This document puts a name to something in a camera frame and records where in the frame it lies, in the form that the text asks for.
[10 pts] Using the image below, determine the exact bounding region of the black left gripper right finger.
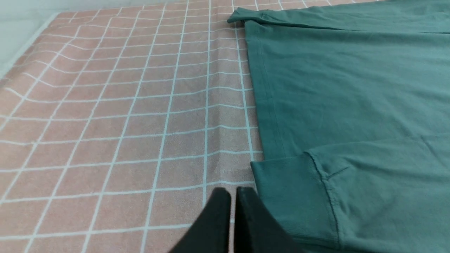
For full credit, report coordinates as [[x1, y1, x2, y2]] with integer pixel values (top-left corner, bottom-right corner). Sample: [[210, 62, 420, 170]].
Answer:
[[234, 187, 303, 253]]

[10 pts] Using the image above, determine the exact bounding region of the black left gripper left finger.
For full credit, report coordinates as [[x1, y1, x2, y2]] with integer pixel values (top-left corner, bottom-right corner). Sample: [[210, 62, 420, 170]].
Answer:
[[170, 187, 231, 253]]

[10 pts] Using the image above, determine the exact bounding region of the green long-sleeve top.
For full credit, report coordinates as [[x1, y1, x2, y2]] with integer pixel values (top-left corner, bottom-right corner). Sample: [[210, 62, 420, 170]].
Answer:
[[228, 0, 450, 253]]

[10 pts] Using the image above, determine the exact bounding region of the pink checkered tablecloth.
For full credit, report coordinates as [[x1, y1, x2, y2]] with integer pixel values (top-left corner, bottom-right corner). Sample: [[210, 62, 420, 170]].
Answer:
[[0, 0, 354, 253]]

